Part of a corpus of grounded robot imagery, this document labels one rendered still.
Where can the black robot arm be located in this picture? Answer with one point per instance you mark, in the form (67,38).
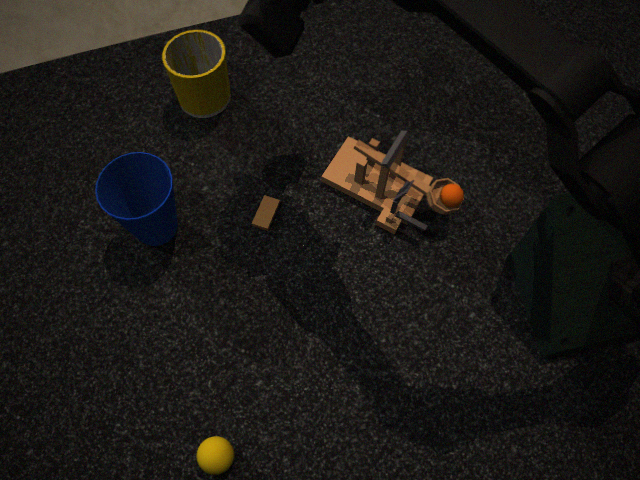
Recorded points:
(563,80)

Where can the yellow cup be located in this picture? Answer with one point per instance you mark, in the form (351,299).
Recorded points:
(195,62)

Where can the orange ball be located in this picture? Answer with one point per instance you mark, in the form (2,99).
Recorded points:
(451,195)

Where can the blue plastic cup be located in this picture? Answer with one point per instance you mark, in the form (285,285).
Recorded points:
(136,189)

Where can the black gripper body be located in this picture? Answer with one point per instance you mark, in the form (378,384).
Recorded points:
(274,23)

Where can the yellow ball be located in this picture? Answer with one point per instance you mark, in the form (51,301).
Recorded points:
(215,455)

